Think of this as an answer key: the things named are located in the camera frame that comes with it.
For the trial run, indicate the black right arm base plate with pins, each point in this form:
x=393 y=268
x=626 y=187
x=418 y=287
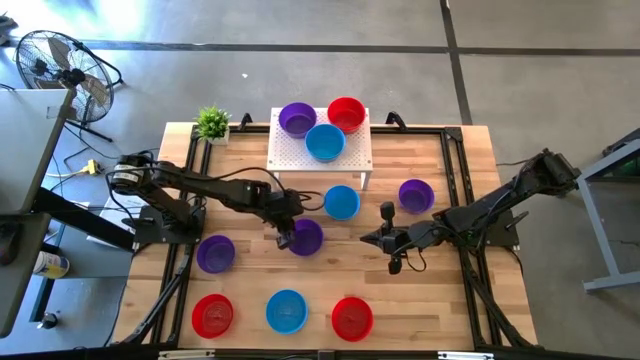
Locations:
x=505 y=235

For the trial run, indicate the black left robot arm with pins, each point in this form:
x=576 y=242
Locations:
x=210 y=187

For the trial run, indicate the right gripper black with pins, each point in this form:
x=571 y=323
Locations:
x=410 y=237

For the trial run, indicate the yellow power plug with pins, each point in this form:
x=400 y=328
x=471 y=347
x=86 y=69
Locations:
x=92 y=167

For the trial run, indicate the silver metal bracket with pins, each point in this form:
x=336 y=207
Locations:
x=465 y=355
x=185 y=354

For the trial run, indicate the small potted green plant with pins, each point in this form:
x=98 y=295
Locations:
x=212 y=124

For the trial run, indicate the grey metal desk frame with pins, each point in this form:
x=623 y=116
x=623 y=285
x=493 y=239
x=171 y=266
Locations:
x=615 y=281

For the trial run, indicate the red plastic mini bowl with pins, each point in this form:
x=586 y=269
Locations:
x=346 y=115
x=212 y=316
x=352 y=319

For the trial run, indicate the purple plastic mini bowl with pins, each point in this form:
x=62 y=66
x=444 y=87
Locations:
x=307 y=239
x=416 y=196
x=297 y=120
x=215 y=254

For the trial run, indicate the white perforated shelf riser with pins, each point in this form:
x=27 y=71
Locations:
x=290 y=160

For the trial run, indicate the black aluminium table frame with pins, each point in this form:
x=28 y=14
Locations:
x=420 y=131

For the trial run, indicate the small black knob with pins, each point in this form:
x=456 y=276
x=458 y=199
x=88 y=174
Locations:
x=48 y=320

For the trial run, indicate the white spray can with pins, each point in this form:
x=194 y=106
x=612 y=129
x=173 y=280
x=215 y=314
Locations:
x=50 y=265

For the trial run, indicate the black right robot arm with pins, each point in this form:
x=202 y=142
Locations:
x=500 y=199

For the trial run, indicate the blue plastic mini bowl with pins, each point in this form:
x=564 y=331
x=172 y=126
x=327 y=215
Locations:
x=342 y=202
x=325 y=142
x=286 y=311

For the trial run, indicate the black floor fan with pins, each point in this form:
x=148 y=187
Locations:
x=65 y=75

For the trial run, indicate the white floor box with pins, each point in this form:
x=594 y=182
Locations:
x=120 y=210

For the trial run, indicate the black table clamp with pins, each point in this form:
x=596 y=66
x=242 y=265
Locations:
x=245 y=121
x=396 y=120

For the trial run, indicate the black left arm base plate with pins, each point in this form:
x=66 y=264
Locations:
x=150 y=232

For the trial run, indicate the black desk leg beam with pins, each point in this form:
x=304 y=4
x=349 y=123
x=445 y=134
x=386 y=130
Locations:
x=75 y=215

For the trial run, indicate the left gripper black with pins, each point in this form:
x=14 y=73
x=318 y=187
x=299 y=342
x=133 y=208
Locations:
x=285 y=210

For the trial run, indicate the office desk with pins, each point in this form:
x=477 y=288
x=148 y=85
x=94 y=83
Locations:
x=25 y=150
x=15 y=300

